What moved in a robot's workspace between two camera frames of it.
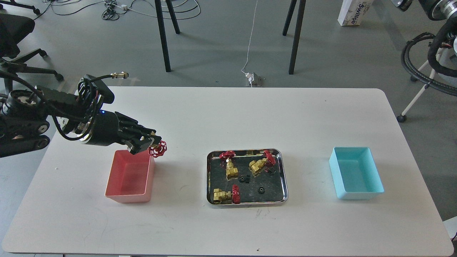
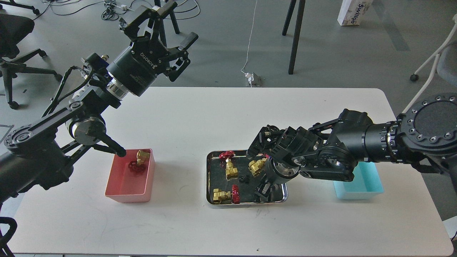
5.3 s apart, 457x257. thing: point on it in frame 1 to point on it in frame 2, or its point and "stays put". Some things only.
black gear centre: [244, 179] stays put
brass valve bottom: [220, 196] stays put
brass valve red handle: [157, 150] to [139, 166]
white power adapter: [250, 76] stays put
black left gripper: [104, 128] to [135, 68]
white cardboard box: [352, 12] stays put
